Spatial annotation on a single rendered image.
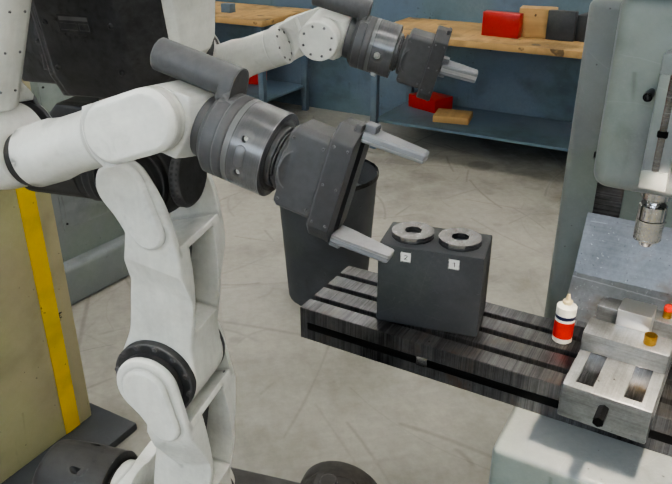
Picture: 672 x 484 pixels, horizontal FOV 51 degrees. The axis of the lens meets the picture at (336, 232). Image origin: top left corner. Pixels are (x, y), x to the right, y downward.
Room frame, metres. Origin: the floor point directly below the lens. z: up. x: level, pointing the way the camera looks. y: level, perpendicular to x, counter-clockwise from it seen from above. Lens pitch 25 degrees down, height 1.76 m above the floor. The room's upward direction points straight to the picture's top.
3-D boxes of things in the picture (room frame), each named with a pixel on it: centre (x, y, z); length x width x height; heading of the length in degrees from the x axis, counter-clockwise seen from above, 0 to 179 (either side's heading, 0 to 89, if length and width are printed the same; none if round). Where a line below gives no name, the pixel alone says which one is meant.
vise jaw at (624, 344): (1.10, -0.54, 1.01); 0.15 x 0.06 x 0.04; 58
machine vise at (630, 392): (1.12, -0.55, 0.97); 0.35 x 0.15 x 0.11; 148
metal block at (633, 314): (1.14, -0.57, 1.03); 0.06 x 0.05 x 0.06; 58
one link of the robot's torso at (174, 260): (1.02, 0.28, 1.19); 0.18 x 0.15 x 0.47; 163
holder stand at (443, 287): (1.34, -0.21, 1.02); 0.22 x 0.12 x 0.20; 71
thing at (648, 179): (1.05, -0.50, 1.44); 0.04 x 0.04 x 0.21; 61
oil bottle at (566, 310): (1.25, -0.47, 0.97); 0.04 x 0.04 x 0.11
